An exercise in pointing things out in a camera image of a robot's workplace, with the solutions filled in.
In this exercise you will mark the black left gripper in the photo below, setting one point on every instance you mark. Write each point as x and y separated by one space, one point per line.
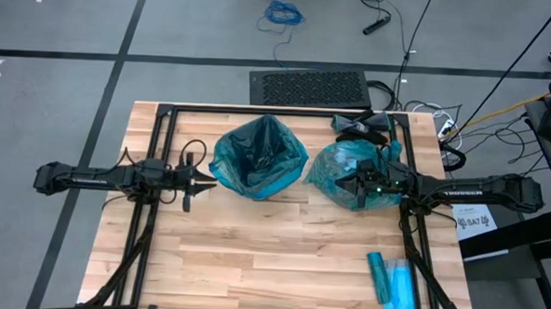
179 178

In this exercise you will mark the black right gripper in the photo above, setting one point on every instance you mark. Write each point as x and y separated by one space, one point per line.
388 180

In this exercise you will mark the teal plastic trash bag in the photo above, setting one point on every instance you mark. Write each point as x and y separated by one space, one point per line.
256 163
335 171

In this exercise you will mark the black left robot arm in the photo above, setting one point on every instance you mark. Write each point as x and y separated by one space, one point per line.
93 178

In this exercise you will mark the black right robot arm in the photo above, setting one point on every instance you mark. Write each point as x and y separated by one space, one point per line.
479 191

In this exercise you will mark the teal trash bag roll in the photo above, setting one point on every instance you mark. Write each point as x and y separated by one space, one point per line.
378 275

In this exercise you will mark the black perforated computer case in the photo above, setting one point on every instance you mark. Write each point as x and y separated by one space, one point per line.
311 88

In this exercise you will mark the white power strip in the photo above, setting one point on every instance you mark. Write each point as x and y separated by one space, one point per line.
445 128

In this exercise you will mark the white printed paper sign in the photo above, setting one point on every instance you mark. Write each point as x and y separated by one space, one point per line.
473 221

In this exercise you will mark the black power strip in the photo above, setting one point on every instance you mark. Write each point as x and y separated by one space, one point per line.
376 25

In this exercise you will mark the black equipment cart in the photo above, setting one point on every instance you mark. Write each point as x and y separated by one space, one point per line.
509 237

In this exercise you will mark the black thin pole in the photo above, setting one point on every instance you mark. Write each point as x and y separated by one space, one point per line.
509 67

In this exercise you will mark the black metal table frame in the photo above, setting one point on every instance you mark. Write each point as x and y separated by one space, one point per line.
282 112

